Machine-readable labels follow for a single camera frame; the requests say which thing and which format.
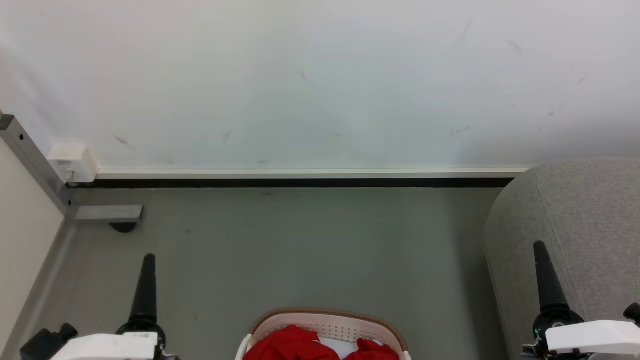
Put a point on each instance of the white wall socket box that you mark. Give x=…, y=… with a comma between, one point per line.
x=75, y=163

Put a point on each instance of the white perforated laundry basket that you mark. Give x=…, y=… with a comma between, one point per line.
x=330, y=322

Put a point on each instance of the red jersey garment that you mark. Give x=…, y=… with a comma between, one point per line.
x=290, y=346

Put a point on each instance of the grey metal frame foot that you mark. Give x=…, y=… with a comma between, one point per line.
x=107, y=213

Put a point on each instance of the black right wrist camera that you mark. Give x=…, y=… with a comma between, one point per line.
x=634, y=312

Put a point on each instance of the grey fabric sofa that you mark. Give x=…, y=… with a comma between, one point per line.
x=575, y=230

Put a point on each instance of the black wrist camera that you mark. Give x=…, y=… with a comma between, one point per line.
x=634, y=312
x=46, y=343

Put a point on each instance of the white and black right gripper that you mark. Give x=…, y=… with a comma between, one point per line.
x=595, y=336

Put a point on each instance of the grey metal frame post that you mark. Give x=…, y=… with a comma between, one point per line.
x=35, y=162

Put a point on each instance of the white garment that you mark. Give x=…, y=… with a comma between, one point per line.
x=340, y=346

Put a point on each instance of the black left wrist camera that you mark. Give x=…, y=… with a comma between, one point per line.
x=46, y=343

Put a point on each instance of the black round foot pad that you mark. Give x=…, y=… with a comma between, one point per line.
x=124, y=227

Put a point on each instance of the beige partition panel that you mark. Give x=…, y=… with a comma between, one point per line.
x=22, y=235

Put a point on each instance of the white and black baseboard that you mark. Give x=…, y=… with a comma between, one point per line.
x=300, y=178

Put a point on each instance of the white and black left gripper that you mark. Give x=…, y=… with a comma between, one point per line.
x=110, y=347

